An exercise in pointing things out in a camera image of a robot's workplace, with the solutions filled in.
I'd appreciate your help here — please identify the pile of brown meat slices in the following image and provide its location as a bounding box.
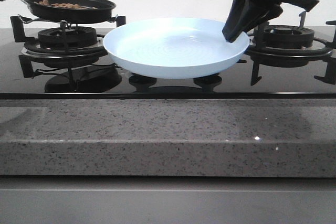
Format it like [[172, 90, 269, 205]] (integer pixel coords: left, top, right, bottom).
[[35, 0, 97, 9]]

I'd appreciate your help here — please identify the black frying pan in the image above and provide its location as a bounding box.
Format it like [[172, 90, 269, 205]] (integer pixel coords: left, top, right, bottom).
[[21, 0, 116, 24]]

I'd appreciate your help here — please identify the light blue plate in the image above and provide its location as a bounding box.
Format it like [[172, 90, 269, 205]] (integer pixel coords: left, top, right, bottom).
[[103, 18, 249, 79]]

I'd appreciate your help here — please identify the right burner with black grate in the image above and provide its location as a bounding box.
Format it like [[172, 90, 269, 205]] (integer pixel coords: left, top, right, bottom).
[[245, 12, 335, 86]]

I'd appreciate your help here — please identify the burner with black grate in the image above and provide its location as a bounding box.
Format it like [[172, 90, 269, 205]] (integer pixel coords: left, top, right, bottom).
[[9, 15, 127, 79], [245, 12, 335, 86]]

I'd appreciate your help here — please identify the black glass gas cooktop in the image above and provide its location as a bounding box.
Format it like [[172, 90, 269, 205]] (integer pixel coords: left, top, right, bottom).
[[1, 29, 335, 100]]

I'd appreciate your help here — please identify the left burner with black grate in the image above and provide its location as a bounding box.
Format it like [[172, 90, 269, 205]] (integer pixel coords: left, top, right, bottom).
[[9, 15, 127, 79]]

